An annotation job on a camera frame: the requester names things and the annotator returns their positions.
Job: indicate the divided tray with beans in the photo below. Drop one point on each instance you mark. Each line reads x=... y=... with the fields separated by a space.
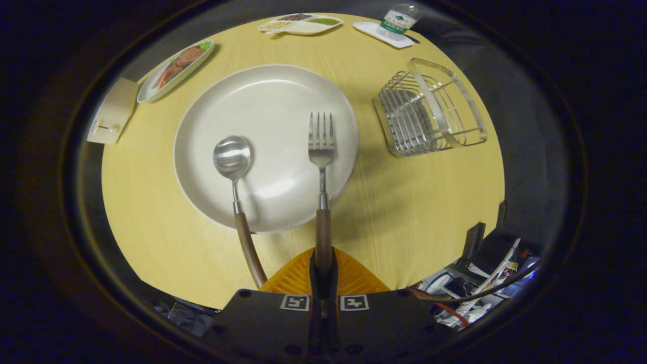
x=301 y=23

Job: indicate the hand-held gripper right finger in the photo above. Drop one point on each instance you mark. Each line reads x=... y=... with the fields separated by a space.
x=364 y=328

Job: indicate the oval plate with food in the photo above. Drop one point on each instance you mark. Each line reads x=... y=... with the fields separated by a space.
x=177 y=68

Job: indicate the clear plastic water bottle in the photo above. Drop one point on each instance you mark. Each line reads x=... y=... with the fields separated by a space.
x=399 y=20

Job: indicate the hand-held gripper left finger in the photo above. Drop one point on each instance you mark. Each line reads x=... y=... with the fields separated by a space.
x=283 y=328

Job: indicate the clutter of papers and devices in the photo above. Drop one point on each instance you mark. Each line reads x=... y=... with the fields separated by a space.
x=485 y=273

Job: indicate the large white round plate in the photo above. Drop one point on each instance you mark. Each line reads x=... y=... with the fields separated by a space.
x=268 y=126

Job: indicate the beige card with hook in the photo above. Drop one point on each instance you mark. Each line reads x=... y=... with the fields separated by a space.
x=112 y=111

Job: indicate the white square coaster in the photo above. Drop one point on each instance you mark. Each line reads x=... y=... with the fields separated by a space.
x=371 y=30

